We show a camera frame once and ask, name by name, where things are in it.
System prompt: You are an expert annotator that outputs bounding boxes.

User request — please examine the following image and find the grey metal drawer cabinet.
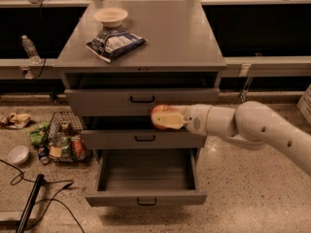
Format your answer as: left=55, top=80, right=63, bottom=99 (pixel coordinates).
left=52, top=0, right=228, bottom=157

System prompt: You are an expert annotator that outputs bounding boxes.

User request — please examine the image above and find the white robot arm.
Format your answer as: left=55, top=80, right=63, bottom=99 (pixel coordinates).
left=151, top=101, right=311, bottom=175

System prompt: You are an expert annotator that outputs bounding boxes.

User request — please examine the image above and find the green snack bag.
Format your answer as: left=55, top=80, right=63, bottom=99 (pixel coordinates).
left=26, top=122, right=49, bottom=148

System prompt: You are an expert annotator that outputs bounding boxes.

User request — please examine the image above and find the white bowl on cabinet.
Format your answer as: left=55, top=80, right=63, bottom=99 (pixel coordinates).
left=93, top=8, right=128, bottom=28

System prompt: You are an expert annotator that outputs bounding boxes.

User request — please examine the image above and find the crumpled brown snack bag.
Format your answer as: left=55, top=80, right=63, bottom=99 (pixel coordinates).
left=0, top=113, right=31, bottom=129

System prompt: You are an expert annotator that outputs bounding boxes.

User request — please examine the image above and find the red apple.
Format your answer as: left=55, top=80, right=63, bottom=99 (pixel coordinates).
left=151, top=105, right=176, bottom=119

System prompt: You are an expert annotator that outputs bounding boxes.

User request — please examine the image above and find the soda can on floor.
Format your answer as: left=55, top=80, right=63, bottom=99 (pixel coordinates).
left=38, top=146, right=50, bottom=164

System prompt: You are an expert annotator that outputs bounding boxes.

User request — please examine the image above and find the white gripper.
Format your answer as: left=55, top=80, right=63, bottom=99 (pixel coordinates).
left=152, top=104, right=212, bottom=136

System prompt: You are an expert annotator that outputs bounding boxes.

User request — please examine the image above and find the blue white chip bag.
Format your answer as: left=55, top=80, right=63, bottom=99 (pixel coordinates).
left=86, top=30, right=147, bottom=63

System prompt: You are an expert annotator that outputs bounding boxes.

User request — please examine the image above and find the red soda can in basket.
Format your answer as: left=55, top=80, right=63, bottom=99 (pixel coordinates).
left=72, top=137, right=86, bottom=160

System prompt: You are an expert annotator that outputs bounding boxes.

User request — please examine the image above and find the grey top drawer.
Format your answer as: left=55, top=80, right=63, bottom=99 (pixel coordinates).
left=65, top=72, right=219, bottom=117

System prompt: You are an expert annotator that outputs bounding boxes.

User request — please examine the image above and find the grey bottom drawer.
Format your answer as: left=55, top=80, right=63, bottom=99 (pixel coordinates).
left=86, top=149, right=206, bottom=207

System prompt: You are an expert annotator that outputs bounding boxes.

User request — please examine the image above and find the clear plastic water bottle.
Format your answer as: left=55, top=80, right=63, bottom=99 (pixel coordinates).
left=21, top=35, right=42, bottom=65

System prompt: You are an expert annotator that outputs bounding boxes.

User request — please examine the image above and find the grey drawer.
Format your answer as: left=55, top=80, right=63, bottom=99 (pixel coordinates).
left=65, top=72, right=219, bottom=117
left=86, top=149, right=206, bottom=207
left=82, top=116, right=206, bottom=150

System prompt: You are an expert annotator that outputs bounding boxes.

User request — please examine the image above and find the grey middle drawer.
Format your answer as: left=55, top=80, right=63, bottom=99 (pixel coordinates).
left=82, top=116, right=206, bottom=150

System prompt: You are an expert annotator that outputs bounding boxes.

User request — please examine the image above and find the wire mesh basket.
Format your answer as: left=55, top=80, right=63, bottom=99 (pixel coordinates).
left=48, top=112, right=90, bottom=162

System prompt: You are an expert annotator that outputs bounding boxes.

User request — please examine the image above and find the cardboard box at right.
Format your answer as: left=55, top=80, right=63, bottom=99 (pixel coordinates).
left=296, top=84, right=311, bottom=125

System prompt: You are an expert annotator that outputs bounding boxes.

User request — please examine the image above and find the white bowl on floor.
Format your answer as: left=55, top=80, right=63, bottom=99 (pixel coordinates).
left=8, top=146, right=29, bottom=164

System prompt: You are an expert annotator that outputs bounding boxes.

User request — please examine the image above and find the black stand leg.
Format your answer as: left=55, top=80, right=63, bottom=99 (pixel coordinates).
left=16, top=174, right=45, bottom=233

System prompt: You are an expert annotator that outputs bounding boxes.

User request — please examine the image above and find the green can in basket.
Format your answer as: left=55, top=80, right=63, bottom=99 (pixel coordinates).
left=61, top=137, right=71, bottom=157

